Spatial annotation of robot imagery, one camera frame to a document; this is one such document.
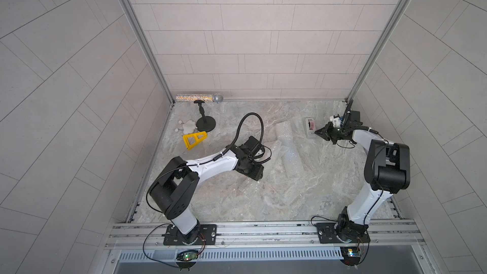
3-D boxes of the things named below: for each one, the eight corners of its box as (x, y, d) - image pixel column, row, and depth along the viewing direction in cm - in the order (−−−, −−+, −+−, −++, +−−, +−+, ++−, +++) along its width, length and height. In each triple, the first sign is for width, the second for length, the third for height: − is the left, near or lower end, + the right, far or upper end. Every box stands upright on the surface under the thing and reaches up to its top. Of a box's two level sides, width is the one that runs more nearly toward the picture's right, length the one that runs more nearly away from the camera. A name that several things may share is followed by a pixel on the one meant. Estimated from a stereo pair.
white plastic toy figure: (175, 134, 103) (174, 131, 100) (179, 123, 107) (177, 120, 105) (194, 134, 103) (193, 131, 100) (197, 123, 107) (196, 120, 105)
